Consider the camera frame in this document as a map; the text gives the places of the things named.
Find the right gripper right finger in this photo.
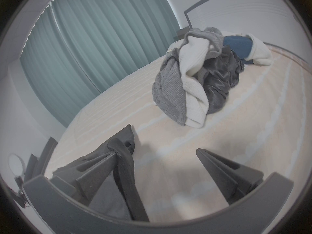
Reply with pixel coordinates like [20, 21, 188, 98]
[196, 148, 264, 205]

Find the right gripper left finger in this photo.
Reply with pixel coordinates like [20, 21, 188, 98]
[76, 153, 117, 206]

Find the black T-shirt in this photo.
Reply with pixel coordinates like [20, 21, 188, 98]
[52, 124, 149, 222]

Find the bed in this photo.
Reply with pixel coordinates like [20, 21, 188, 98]
[45, 0, 312, 222]

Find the pile of clothes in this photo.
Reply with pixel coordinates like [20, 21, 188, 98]
[152, 27, 273, 129]

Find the black chest of drawers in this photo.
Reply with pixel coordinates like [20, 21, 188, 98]
[24, 137, 58, 180]

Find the round white mirror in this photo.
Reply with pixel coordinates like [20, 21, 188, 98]
[8, 153, 25, 178]

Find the blue-green curtain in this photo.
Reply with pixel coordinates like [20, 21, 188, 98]
[50, 0, 182, 93]
[20, 6, 101, 129]

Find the grey bedside table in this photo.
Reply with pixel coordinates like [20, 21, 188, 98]
[173, 26, 190, 41]

